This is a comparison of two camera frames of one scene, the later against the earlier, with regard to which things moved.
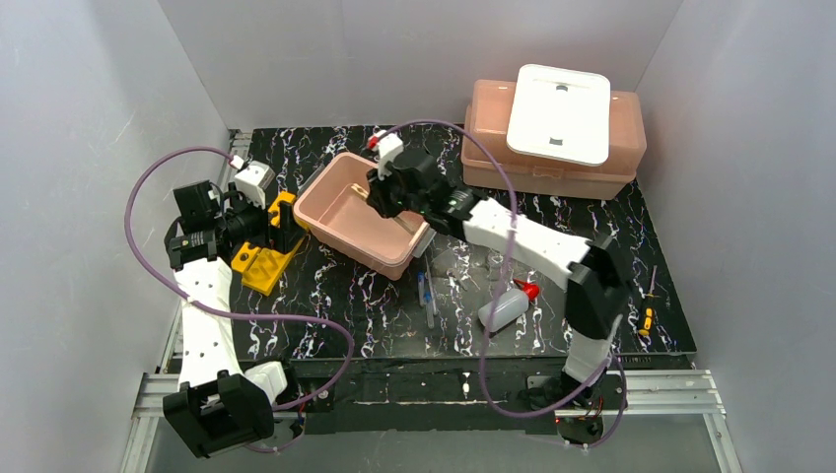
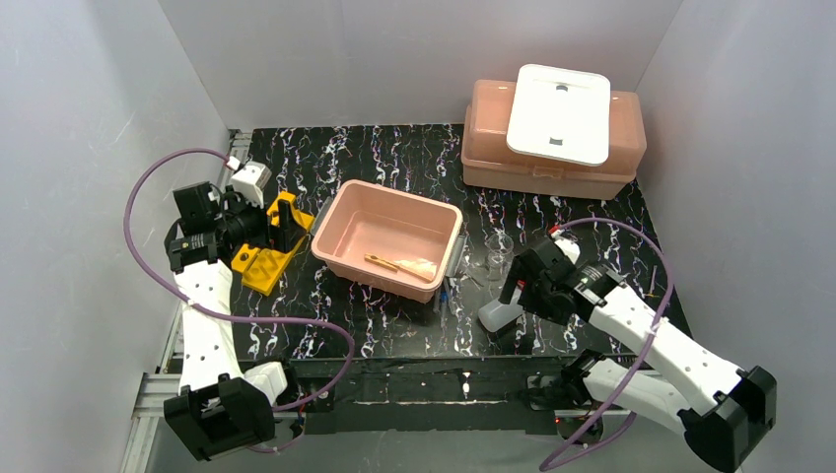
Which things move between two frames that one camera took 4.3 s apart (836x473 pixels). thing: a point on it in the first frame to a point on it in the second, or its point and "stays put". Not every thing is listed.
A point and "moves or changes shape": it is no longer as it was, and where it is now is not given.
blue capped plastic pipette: x=421 y=284 to x=444 y=309
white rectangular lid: x=561 y=113 stays put
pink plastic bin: x=333 y=210 moves or changes shape
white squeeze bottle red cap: x=510 y=305 stays put
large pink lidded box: x=489 y=113 stays put
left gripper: x=262 y=218 stays put
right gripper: x=382 y=193 to x=522 y=281
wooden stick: x=361 y=190 to x=395 y=266
